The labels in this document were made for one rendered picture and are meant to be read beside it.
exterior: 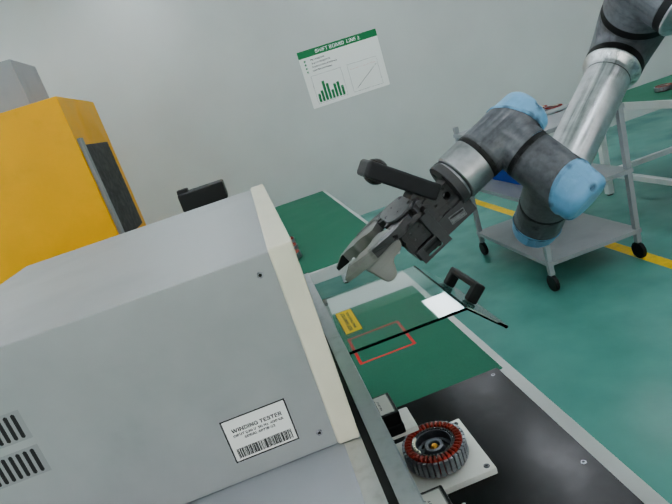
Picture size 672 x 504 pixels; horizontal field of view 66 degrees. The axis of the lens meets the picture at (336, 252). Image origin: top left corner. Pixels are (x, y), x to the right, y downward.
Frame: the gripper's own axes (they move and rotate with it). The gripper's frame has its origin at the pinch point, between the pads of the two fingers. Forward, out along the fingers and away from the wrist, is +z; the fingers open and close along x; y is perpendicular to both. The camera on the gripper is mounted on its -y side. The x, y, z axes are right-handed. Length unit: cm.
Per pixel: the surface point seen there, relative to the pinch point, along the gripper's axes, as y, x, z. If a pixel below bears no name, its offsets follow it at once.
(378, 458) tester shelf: 4.0, -32.4, 8.8
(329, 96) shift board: 26, 511, -101
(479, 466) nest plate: 41.4, -2.0, 7.2
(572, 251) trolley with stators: 154, 185, -92
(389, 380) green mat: 42, 38, 13
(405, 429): 28.0, 0.4, 11.6
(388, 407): 24.2, 2.6, 11.3
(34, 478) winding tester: -15.5, -28.4, 31.0
